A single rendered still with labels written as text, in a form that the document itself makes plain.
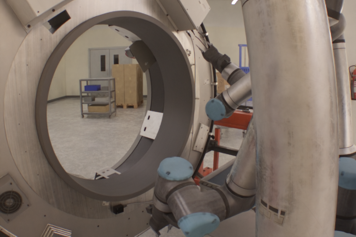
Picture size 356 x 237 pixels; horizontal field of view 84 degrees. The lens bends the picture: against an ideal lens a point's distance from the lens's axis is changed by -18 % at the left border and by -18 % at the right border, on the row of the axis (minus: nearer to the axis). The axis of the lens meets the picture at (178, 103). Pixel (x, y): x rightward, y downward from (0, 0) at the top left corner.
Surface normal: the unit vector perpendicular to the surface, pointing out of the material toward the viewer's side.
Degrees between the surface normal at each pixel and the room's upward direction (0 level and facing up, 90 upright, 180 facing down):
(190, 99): 89
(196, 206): 26
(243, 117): 90
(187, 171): 20
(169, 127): 65
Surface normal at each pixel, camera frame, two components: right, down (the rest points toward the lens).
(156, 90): -0.66, 0.15
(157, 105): -0.64, -0.07
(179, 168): 0.15, -0.88
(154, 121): -0.61, -0.34
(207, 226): 0.34, 0.55
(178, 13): -0.44, 0.81
